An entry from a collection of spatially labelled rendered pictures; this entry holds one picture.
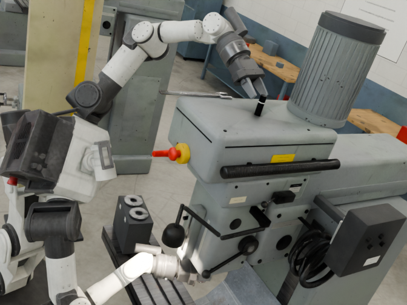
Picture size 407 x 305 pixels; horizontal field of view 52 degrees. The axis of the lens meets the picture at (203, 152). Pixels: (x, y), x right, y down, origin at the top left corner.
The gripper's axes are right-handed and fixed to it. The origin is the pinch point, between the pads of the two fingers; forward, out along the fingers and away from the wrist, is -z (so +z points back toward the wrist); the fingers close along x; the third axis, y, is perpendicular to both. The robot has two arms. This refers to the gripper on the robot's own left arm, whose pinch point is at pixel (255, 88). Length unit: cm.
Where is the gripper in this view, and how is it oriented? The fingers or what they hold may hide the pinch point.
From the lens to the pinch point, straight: 127.3
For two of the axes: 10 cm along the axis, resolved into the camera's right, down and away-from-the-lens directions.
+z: -4.4, -8.6, 2.7
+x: -7.1, 1.5, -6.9
